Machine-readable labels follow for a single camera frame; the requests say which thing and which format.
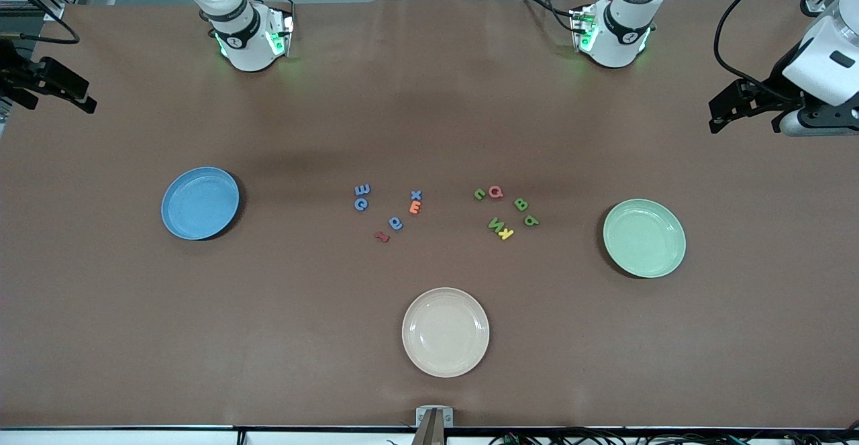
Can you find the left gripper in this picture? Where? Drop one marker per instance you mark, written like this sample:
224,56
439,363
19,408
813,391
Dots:
772,87

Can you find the green foam letter P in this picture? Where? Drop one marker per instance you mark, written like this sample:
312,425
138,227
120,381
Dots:
535,221

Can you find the green foam letter B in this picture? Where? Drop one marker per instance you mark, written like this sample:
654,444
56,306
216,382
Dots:
521,205

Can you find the green foam letter W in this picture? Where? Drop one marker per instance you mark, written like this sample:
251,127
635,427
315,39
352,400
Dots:
496,225

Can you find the blue foam letter G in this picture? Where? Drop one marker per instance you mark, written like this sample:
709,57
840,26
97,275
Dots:
356,205

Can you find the blue foam letter E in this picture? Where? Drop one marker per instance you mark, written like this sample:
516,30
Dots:
362,190

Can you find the blue foam letter Q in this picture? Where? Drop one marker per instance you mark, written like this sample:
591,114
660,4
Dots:
400,227

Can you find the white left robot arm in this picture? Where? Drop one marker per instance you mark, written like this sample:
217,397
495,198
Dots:
617,35

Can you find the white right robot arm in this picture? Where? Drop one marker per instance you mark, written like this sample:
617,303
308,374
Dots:
248,49

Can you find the green plate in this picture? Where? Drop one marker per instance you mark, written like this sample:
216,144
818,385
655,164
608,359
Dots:
644,238

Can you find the blue plate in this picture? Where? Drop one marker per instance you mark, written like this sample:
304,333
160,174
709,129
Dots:
200,203

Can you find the table cover sheet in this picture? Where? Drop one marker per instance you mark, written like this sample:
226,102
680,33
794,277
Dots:
134,337

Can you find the pink foam letter Q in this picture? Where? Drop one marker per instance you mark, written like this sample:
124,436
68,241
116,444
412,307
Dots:
490,192

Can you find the yellow foam letter K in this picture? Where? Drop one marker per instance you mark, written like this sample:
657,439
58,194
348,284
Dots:
507,233

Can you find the red foam letter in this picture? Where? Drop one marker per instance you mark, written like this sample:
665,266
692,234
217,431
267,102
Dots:
382,236

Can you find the beige plate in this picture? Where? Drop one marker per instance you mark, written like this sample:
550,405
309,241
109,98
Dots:
445,332

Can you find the white table edge rail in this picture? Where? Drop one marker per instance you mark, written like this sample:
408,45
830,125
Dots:
134,438

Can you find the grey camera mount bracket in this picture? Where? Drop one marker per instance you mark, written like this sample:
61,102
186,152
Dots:
434,425

